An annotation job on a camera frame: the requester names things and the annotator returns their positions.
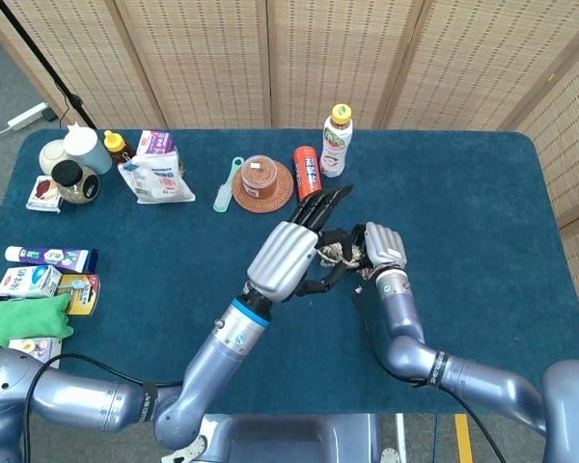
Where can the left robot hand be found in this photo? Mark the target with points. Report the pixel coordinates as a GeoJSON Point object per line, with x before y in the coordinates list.
{"type": "Point", "coordinates": [280, 260]}

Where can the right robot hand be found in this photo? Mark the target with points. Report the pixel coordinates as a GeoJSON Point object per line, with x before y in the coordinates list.
{"type": "Point", "coordinates": [386, 246]}

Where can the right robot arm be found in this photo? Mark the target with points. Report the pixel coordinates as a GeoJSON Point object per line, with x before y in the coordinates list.
{"type": "Point", "coordinates": [487, 386]}

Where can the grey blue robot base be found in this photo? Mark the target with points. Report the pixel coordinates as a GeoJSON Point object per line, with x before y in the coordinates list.
{"type": "Point", "coordinates": [289, 439]}

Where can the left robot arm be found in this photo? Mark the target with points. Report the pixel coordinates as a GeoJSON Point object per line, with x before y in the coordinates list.
{"type": "Point", "coordinates": [212, 366]}

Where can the round woven rattan coaster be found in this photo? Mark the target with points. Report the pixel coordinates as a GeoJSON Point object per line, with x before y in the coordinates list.
{"type": "Point", "coordinates": [284, 185]}

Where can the blue carpet table mat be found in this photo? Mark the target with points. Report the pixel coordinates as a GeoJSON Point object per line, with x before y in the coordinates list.
{"type": "Point", "coordinates": [463, 251]}

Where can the mint green scrub brush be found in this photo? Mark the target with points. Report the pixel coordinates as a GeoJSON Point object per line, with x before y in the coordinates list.
{"type": "Point", "coordinates": [223, 195]}

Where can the clear jar brown contents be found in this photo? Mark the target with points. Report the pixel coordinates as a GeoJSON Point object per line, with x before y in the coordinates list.
{"type": "Point", "coordinates": [259, 176]}

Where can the orange drink can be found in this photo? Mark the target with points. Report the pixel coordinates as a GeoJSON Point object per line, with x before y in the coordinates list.
{"type": "Point", "coordinates": [308, 171]}

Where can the peach drink bottle yellow cap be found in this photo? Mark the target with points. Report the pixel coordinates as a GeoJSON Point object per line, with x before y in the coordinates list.
{"type": "Point", "coordinates": [335, 149]}

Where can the white pouch blue print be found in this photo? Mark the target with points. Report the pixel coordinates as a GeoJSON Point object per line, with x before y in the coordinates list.
{"type": "Point", "coordinates": [159, 183]}

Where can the purple white package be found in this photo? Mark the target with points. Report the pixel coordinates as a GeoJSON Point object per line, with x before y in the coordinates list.
{"type": "Point", "coordinates": [157, 142]}

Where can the blue binder clip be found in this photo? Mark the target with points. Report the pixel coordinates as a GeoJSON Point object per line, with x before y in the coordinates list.
{"type": "Point", "coordinates": [131, 165]}

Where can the yellow red blister pack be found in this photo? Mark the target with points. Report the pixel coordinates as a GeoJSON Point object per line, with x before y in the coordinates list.
{"type": "Point", "coordinates": [84, 289]}

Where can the honey bottle yellow cap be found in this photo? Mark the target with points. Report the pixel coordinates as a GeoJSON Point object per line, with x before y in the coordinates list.
{"type": "Point", "coordinates": [116, 144]}

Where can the glass jar black lid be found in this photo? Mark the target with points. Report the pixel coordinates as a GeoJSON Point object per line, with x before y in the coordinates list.
{"type": "Point", "coordinates": [74, 185]}

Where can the white jug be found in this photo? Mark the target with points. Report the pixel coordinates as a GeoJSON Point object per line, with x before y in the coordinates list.
{"type": "Point", "coordinates": [89, 149]}

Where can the toothpaste tube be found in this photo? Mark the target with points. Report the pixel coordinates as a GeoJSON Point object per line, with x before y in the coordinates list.
{"type": "Point", "coordinates": [48, 257]}

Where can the small white carton red picture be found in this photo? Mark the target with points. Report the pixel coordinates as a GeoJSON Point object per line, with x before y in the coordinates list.
{"type": "Point", "coordinates": [43, 193]}

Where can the white round bowl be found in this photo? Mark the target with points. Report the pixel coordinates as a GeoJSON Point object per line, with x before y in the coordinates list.
{"type": "Point", "coordinates": [52, 154]}

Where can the blue white milk carton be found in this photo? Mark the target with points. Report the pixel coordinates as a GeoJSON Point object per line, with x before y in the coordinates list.
{"type": "Point", "coordinates": [26, 280]}

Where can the small white purple box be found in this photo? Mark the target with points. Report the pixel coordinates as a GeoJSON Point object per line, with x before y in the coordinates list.
{"type": "Point", "coordinates": [38, 347]}

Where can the green cloth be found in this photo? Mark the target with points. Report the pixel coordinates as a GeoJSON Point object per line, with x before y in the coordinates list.
{"type": "Point", "coordinates": [29, 318]}

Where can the white power strip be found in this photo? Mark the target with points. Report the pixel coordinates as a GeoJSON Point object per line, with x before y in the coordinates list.
{"type": "Point", "coordinates": [26, 117]}

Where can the black tripod pole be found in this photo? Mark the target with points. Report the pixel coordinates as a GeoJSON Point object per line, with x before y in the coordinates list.
{"type": "Point", "coordinates": [29, 43]}

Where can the white metal post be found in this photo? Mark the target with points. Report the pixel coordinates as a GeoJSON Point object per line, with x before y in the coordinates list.
{"type": "Point", "coordinates": [401, 436]}

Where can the white perforated metal bracket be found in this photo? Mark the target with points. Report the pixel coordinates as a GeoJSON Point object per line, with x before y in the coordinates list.
{"type": "Point", "coordinates": [193, 449]}
{"type": "Point", "coordinates": [391, 455]}

